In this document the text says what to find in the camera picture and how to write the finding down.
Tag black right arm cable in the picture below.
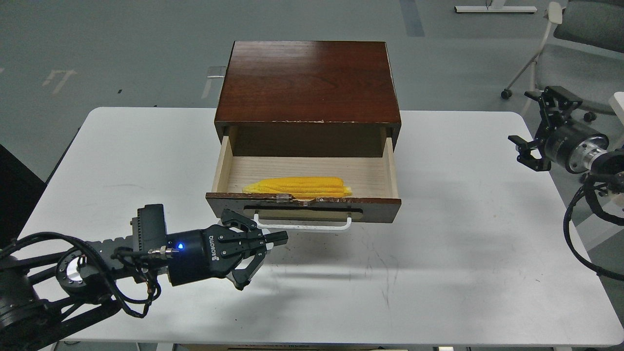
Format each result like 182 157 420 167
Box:
563 183 624 282

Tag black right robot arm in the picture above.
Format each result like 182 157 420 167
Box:
508 86 624 225

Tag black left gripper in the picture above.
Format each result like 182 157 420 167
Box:
168 209 289 291

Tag grey office chair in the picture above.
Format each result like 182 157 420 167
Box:
518 0 624 121

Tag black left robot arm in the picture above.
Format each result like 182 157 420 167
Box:
1 204 288 351

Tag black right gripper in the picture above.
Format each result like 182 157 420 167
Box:
507 86 610 174

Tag dark wooden cabinet box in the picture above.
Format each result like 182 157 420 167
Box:
214 40 401 144

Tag wooden drawer with white handle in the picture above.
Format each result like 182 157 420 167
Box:
205 126 402 232

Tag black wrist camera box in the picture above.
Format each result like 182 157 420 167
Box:
131 204 168 253

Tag yellow corn cob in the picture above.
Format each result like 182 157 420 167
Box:
242 177 352 199

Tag white table base bar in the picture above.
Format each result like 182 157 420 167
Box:
454 0 538 14

